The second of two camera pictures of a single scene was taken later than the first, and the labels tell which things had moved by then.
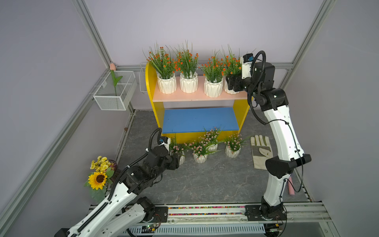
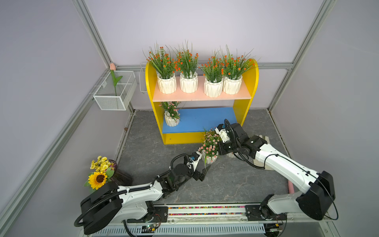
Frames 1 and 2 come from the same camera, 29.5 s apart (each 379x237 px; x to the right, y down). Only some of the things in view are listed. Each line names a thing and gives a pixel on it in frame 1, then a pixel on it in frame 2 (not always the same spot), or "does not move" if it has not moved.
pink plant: x=200 y=151 to x=209 y=149
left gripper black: x=174 y=161 to x=196 y=175
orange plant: x=163 y=60 does not move
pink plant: x=175 y=148 to x=172 y=115
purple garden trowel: x=290 y=187 does not move
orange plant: x=187 y=63 does not move
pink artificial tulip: x=112 y=66 does not move
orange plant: x=231 y=65 does not move
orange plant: x=213 y=70 does not move
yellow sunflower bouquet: x=101 y=171 does not move
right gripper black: x=233 y=81 to x=220 y=149
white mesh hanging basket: x=126 y=90 does not move
